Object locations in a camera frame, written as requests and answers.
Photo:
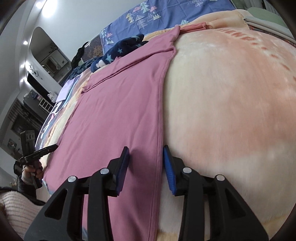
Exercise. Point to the dark teal fleece blanket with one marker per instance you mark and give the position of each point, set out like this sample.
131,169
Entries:
81,68

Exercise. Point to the pink knit sleeve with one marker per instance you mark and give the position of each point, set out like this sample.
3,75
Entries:
19,210

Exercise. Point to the peach plush blanket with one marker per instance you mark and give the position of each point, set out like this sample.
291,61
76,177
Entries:
228,108

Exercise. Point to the folded lavender garment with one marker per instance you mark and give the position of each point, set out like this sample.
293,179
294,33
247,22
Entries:
66,89

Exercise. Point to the blue tree-print duvet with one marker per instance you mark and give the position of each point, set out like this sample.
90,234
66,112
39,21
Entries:
151,16

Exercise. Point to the folded coral pink garment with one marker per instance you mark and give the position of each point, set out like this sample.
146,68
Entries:
193,28

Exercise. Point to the navy star-pattern fleece garment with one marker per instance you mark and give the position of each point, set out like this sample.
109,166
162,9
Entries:
120,49

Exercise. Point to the green pillow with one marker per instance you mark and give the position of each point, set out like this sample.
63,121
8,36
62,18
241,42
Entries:
268,22

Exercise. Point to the person's left hand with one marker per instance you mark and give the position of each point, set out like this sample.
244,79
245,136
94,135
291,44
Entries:
29,171

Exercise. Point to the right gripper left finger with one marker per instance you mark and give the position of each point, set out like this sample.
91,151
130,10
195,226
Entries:
62,215

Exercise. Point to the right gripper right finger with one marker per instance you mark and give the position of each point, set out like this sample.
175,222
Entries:
230,216

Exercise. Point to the pink long-sleeve shirt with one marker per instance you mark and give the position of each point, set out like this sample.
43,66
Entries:
121,106

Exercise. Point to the white cat figurine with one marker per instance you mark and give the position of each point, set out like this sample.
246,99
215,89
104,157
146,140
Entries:
52,96

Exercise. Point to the white shelf rack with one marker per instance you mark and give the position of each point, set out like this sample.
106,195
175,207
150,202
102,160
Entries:
45,105

